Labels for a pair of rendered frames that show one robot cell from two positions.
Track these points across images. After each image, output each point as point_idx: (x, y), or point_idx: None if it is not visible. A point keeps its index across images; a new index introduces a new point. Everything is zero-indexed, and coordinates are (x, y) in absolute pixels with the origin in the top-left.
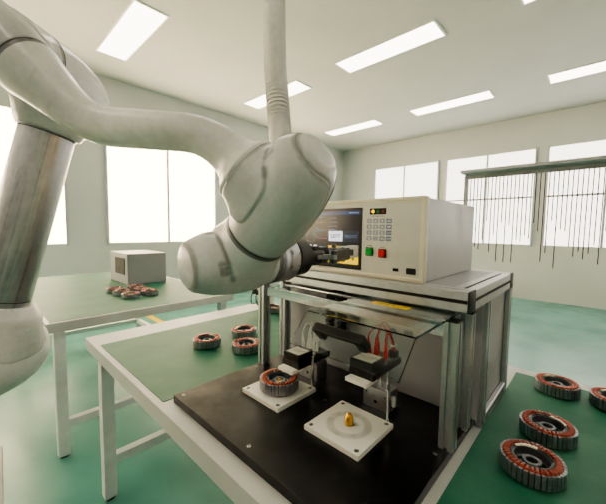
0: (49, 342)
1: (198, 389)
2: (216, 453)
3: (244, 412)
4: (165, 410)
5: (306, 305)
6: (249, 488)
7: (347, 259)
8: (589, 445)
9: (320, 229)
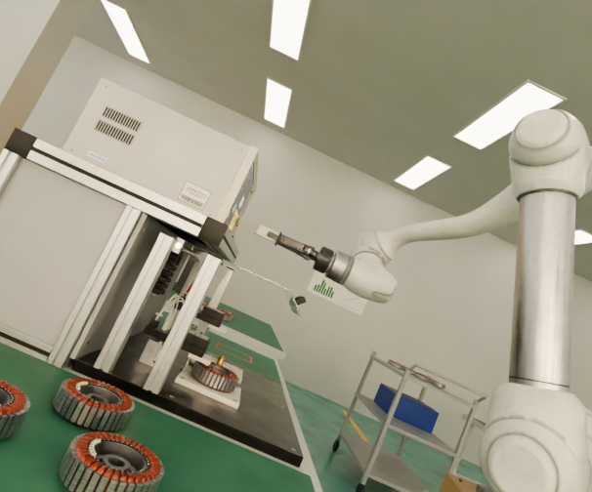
0: (484, 435)
1: (273, 439)
2: (296, 429)
3: (260, 408)
4: (313, 470)
5: (132, 268)
6: (294, 415)
7: (281, 246)
8: None
9: (243, 191)
